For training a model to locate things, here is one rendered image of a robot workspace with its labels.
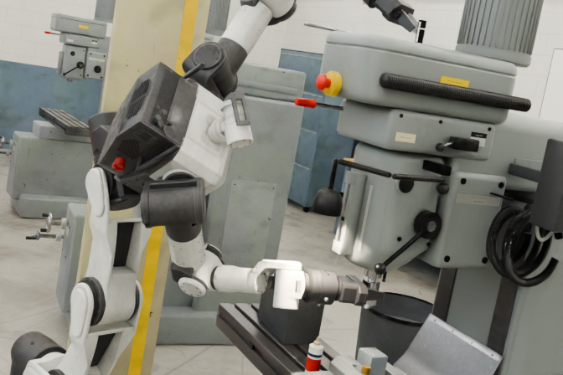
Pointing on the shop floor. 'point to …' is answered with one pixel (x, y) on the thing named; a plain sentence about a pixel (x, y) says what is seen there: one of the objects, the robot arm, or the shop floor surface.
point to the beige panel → (133, 28)
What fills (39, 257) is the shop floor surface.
